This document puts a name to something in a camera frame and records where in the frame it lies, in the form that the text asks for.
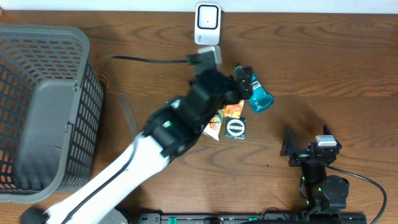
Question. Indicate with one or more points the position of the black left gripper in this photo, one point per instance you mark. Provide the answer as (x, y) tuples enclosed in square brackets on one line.
[(243, 90)]

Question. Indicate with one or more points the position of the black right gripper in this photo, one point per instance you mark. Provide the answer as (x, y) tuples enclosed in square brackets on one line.
[(288, 149)]

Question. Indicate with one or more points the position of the blue mouthwash bottle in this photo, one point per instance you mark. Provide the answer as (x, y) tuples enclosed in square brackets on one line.
[(261, 100)]

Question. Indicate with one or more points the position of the orange white Kleenex tissue pack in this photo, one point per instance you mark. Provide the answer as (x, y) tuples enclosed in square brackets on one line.
[(234, 111)]

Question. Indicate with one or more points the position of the green round-label box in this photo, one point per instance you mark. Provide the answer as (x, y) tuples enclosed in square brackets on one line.
[(235, 128)]

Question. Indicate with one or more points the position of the orange yellow snack bag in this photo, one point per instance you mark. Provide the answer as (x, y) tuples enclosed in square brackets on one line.
[(213, 128)]

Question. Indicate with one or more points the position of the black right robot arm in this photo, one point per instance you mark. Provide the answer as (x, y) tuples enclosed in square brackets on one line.
[(323, 192)]

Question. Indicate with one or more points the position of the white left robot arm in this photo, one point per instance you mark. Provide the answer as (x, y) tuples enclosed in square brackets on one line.
[(169, 133)]

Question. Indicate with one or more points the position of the white barcode scanner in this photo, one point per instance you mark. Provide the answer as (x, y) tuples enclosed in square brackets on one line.
[(207, 24)]

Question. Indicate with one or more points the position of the grey plastic mesh basket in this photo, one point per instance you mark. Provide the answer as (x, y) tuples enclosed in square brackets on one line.
[(51, 103)]

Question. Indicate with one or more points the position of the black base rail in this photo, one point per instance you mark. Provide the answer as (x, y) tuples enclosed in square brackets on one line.
[(269, 216)]

